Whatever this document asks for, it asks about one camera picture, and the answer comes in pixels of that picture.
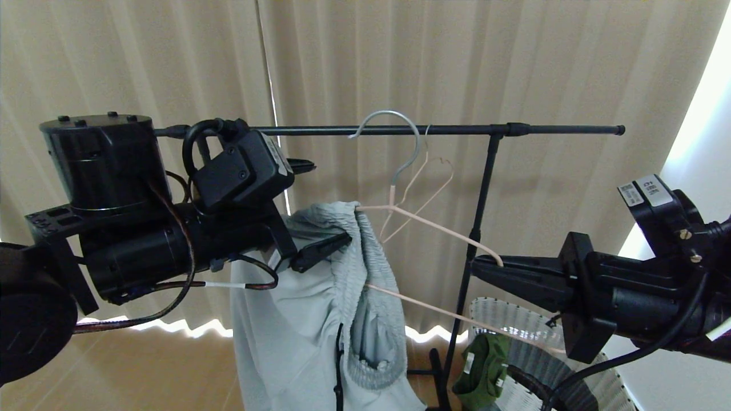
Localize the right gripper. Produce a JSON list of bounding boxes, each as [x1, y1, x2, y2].
[[560, 231, 731, 364]]

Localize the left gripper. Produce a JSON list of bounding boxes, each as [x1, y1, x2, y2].
[[80, 203, 298, 303]]

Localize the pale grey shorts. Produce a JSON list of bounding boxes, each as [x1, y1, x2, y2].
[[230, 201, 426, 411]]

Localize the pink clothes hanger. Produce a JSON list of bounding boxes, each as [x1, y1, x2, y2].
[[380, 124, 456, 245], [348, 110, 566, 354]]

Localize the white laundry basket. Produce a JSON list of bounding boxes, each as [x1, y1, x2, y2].
[[468, 297, 637, 411]]

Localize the black clothes rack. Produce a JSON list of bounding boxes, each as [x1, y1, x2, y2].
[[153, 123, 626, 411]]

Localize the green garment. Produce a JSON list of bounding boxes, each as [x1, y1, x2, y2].
[[453, 333, 511, 410]]

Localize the beige curtain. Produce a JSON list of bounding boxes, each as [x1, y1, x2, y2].
[[0, 0, 731, 343]]

